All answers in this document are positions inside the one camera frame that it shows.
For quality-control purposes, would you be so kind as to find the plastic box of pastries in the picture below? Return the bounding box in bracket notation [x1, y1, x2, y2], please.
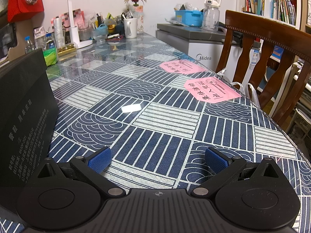
[57, 44, 77, 56]

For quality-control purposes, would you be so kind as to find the row of books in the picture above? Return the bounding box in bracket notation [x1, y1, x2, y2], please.
[270, 0, 297, 26]
[244, 0, 265, 16]

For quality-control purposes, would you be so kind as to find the roll of plastic bags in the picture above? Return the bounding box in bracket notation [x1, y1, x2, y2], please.
[54, 17, 64, 48]

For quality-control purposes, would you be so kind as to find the large clear bottle white handle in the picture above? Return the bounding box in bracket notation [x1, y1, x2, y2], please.
[202, 0, 222, 31]

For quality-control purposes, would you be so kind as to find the pink checked gift bag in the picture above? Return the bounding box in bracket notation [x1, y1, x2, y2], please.
[51, 9, 85, 30]

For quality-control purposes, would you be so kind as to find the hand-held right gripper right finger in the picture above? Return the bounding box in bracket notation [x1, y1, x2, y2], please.
[191, 147, 282, 198]

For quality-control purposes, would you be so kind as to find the white desk lamp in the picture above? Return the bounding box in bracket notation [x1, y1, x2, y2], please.
[64, 0, 93, 49]

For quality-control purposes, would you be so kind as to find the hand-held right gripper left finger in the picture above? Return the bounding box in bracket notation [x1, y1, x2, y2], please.
[36, 147, 127, 198]

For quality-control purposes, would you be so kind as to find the pink paper card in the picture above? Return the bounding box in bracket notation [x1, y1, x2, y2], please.
[159, 59, 207, 73]
[183, 76, 242, 102]

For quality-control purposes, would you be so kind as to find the clear glass cup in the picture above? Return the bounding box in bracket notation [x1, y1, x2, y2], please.
[78, 21, 91, 41]

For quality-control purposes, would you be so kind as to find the red bag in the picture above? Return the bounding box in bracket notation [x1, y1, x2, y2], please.
[7, 0, 45, 24]

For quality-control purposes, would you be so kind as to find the small blue basket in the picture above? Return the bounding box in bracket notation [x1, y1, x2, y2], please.
[92, 24, 108, 39]

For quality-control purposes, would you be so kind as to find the white plastic bag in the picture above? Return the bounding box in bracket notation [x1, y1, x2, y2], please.
[216, 68, 261, 103]

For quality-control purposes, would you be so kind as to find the white mug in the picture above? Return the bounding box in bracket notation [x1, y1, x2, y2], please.
[123, 17, 138, 39]

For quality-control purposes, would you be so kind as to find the black shoe box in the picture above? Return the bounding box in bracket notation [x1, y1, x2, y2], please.
[0, 48, 59, 214]

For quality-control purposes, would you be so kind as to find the brown wooden chair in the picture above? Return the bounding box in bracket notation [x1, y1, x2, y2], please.
[216, 10, 311, 127]

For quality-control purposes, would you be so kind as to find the white chest freezer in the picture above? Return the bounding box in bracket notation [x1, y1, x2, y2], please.
[157, 23, 257, 74]

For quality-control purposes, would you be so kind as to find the blue patterned desktop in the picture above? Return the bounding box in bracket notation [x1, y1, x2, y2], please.
[0, 30, 310, 233]

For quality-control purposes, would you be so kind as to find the clear bottle pink white lid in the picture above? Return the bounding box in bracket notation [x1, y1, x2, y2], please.
[34, 27, 46, 50]

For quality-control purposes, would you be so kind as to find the blue plastic basket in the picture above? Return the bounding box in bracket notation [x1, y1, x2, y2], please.
[174, 9, 204, 27]

